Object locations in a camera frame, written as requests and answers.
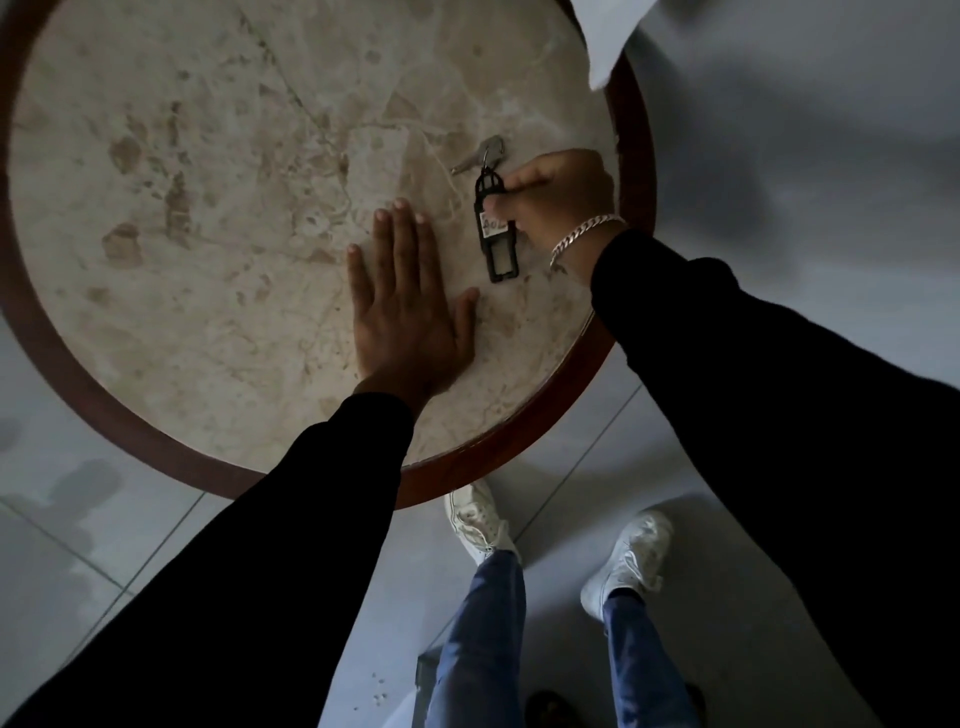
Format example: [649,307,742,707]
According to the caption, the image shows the black plastic key tag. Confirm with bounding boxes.
[474,166,519,285]

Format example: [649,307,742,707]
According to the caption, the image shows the person's left forearm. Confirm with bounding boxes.
[0,390,418,728]

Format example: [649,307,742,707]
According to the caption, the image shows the person's right white sneaker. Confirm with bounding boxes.
[579,510,675,623]

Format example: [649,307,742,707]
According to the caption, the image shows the round marble table, wooden rim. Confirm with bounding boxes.
[0,0,659,511]

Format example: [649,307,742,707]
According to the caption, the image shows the person's left white sneaker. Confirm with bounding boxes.
[443,480,523,568]

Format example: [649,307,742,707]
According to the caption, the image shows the white cloth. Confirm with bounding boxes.
[568,0,663,92]

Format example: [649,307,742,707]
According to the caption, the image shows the person's white sneaker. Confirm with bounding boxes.
[443,480,523,568]
[579,510,675,623]

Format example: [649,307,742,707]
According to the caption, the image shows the person's right hand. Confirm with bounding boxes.
[483,148,628,261]

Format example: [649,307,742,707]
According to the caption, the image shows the person's left hand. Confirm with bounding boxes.
[346,198,481,415]

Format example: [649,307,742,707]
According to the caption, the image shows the person's right leg, blue jeans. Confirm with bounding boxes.
[602,591,703,728]

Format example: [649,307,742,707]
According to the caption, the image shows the person's left leg, blue jeans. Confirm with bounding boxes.
[426,550,528,728]

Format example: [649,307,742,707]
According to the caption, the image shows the person's leg, blue jeans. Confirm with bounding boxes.
[426,550,528,728]
[602,591,703,728]

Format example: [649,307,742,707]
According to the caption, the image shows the person's right forearm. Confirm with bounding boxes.
[590,228,960,728]

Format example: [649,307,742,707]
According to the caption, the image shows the silver key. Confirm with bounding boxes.
[450,135,507,177]

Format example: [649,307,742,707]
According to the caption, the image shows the silver chain bracelet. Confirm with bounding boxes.
[548,214,628,270]

